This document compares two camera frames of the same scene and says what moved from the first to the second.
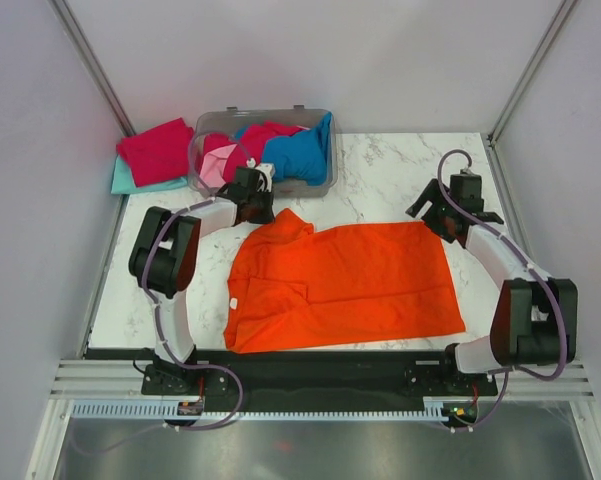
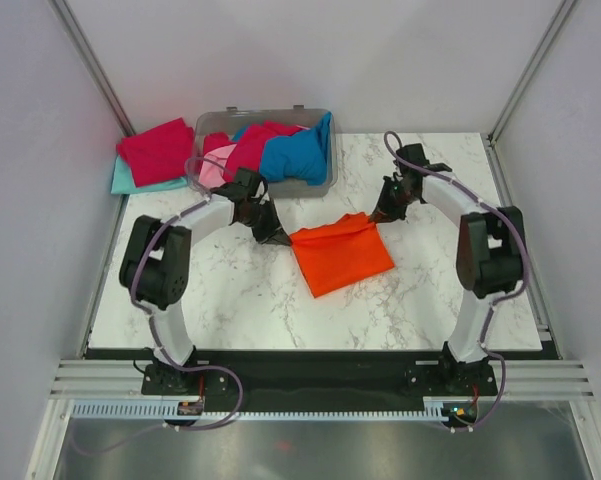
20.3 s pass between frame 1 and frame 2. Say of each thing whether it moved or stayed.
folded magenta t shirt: stayed
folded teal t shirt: stayed
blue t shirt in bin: stayed
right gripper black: moved
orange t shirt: moved
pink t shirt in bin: stayed
